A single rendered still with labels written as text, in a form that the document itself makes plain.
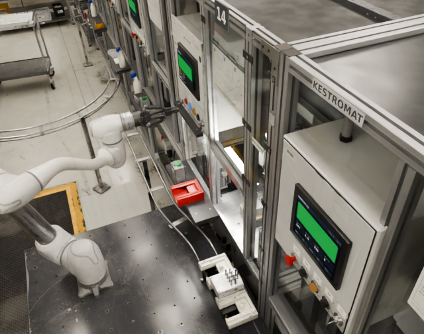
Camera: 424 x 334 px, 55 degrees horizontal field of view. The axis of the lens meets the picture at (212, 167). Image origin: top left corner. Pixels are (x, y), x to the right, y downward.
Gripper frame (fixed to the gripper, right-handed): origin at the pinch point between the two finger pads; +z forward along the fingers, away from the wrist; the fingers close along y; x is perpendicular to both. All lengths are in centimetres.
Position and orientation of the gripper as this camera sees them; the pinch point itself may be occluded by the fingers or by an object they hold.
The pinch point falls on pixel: (171, 110)
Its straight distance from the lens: 209.6
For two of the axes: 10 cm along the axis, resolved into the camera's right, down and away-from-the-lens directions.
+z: 9.2, -2.7, 2.7
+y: -0.4, -7.7, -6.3
